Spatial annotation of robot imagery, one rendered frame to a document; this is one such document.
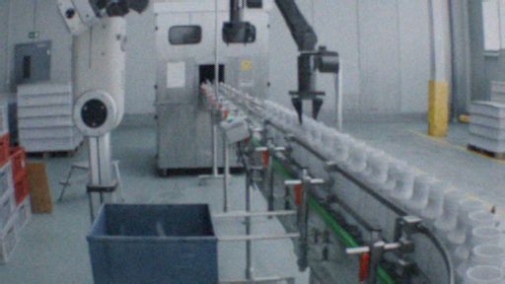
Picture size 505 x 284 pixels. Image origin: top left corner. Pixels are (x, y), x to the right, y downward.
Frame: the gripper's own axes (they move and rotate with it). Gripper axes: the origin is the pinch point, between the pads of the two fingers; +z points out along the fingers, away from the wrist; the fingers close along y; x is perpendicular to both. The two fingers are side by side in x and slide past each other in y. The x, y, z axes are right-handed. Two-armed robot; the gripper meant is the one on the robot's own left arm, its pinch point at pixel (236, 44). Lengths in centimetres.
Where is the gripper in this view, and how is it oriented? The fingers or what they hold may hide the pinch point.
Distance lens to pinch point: 201.2
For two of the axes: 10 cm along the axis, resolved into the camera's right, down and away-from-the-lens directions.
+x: 1.3, 1.4, -9.8
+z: 0.0, 9.9, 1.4
